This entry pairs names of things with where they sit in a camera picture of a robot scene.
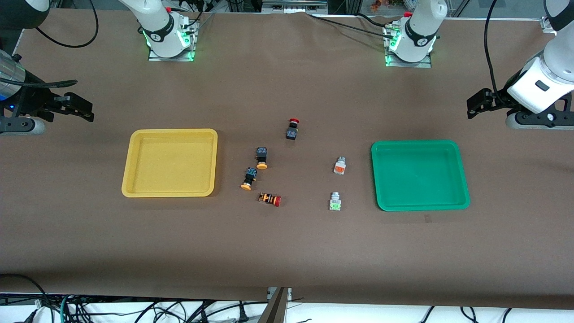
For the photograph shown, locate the brown paper table cover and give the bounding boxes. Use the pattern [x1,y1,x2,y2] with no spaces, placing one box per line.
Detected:
[0,8,574,310]

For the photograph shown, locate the green plastic tray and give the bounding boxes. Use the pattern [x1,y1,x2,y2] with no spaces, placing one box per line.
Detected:
[371,140,471,212]

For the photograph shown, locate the metal table frame beam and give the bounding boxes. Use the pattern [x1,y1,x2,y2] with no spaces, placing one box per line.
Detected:
[265,287,293,323]

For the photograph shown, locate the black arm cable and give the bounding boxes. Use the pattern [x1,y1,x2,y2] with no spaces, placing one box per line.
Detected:
[483,0,510,108]
[35,0,100,49]

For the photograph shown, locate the yellow plastic tray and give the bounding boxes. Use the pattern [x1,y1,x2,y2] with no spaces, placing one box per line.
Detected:
[121,129,219,198]

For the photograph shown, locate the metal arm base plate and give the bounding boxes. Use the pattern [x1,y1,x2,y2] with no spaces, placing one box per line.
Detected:
[384,23,434,69]
[147,17,199,62]

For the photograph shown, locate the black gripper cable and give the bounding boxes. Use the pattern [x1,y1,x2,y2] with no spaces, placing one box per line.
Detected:
[0,79,78,89]

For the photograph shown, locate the red button orange striped body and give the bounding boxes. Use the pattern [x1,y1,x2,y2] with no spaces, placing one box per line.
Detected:
[258,192,283,208]

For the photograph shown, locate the teal floor cable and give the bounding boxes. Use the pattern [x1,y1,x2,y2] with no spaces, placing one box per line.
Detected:
[58,294,86,323]

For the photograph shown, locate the black cable on table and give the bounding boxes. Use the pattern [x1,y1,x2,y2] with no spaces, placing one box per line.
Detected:
[307,12,406,39]

